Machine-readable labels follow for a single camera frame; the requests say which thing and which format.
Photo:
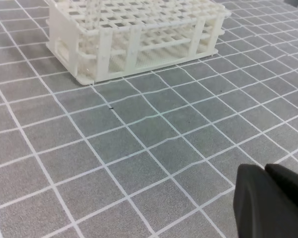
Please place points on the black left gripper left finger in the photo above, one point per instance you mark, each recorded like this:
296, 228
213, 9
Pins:
261, 209

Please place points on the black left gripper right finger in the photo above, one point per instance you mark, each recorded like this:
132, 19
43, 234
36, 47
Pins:
286, 180

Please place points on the white plastic test tube rack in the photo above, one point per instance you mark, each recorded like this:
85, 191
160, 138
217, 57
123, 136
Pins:
100, 40

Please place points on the grey white-grid tablecloth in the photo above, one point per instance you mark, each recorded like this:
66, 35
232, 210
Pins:
152, 155

